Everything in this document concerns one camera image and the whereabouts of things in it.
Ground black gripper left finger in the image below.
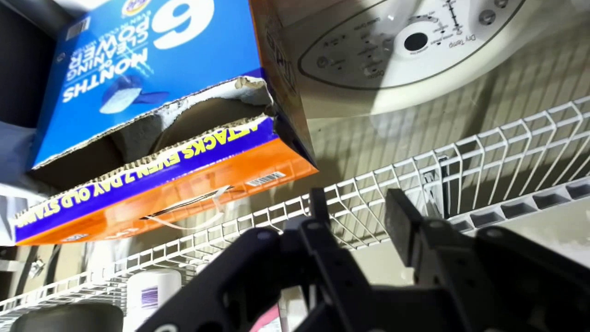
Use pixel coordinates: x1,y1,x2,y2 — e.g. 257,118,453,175
298,186,370,297

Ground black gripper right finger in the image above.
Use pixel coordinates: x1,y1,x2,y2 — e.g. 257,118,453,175
383,186,486,291

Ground white bottle pink cap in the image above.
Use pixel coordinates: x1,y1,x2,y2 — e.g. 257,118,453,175
248,302,283,332

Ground blue orange detergent box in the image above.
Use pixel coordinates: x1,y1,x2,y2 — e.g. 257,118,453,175
10,0,320,247

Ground black pot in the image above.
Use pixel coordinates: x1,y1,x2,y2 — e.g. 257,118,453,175
7,300,125,332

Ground white wire shelf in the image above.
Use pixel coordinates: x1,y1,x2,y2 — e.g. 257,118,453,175
0,94,590,315

